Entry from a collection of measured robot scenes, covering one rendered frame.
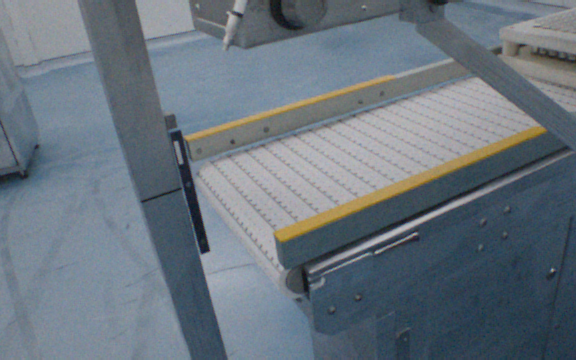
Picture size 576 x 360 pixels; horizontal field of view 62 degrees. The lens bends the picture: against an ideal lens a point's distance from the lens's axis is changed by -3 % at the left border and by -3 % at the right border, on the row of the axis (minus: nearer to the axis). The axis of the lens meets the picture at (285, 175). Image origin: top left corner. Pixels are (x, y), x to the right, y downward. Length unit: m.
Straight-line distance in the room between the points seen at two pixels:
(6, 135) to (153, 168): 2.29
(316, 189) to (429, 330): 0.28
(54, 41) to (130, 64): 5.02
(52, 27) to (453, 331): 5.21
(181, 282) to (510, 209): 0.47
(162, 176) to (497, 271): 0.50
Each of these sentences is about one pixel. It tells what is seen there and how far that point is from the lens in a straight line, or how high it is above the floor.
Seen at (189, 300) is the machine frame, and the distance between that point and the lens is 0.80.
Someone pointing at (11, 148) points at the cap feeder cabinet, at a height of 0.20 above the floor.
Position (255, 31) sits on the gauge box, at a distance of 0.32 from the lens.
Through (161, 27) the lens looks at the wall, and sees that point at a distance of 5.58.
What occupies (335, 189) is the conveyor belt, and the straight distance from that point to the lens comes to 0.56.
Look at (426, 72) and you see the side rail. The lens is 0.83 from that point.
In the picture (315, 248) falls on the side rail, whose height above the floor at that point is 0.84.
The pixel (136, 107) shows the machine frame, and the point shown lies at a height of 0.92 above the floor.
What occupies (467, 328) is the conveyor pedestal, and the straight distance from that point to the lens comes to 0.81.
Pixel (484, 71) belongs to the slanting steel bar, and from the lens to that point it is 0.48.
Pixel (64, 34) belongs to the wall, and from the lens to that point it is 5.62.
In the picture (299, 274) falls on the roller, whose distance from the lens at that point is 0.47.
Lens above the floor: 1.11
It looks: 28 degrees down
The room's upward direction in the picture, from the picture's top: 8 degrees counter-clockwise
